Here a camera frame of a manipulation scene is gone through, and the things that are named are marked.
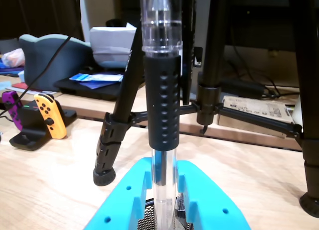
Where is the orange game controller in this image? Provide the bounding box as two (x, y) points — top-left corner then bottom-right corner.
(34, 93), (67, 140)

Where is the blue packet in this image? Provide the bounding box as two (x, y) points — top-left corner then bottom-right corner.
(69, 72), (124, 90)

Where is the black cable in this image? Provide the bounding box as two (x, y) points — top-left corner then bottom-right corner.
(0, 0), (83, 116)

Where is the grey-green chair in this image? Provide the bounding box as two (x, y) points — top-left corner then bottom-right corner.
(18, 33), (94, 91)

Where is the white paper box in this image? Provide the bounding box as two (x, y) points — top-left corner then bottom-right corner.
(89, 22), (137, 69)

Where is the clear pen grey grip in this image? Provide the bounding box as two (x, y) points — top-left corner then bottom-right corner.
(174, 194), (186, 226)

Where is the black tray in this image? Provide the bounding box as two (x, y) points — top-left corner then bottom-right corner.
(53, 73), (145, 101)

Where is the black power adapter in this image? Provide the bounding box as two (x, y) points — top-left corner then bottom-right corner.
(220, 77), (266, 99)

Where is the black mesh pen holder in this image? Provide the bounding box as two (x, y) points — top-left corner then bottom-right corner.
(137, 197), (194, 230)

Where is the clear pen black cap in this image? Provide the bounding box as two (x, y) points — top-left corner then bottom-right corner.
(139, 0), (184, 230)

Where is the cardboard box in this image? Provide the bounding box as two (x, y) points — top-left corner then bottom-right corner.
(218, 95), (296, 138)

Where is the white plastic bag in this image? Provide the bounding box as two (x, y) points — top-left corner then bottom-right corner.
(1, 48), (26, 68)

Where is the purple game controller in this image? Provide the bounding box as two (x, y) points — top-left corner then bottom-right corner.
(1, 90), (23, 131)

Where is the black tripod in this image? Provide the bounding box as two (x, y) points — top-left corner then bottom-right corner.
(93, 0), (319, 218)

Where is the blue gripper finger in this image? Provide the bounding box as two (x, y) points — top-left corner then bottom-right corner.
(84, 157), (153, 230)
(177, 160), (251, 230)

